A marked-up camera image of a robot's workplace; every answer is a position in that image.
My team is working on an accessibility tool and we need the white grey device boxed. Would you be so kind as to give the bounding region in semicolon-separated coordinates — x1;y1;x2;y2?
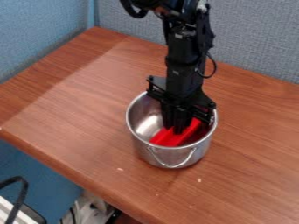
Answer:
0;196;47;224

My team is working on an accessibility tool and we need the metal pot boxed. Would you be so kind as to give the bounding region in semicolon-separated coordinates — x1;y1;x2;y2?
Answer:
125;92;219;169

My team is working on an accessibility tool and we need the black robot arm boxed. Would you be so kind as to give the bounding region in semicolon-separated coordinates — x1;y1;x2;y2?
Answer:
119;0;216;134

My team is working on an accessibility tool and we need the black cable loop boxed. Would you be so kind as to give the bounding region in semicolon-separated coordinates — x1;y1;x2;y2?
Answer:
0;175;31;224

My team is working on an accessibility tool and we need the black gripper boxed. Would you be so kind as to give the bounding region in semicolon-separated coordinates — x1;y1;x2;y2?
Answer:
147;57;217;134

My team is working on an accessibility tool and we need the white plastic bag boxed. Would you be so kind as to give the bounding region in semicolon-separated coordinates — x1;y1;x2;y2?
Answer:
59;191;116;224

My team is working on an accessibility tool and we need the red block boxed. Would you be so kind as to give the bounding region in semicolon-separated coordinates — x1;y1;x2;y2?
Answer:
149;118;201;147

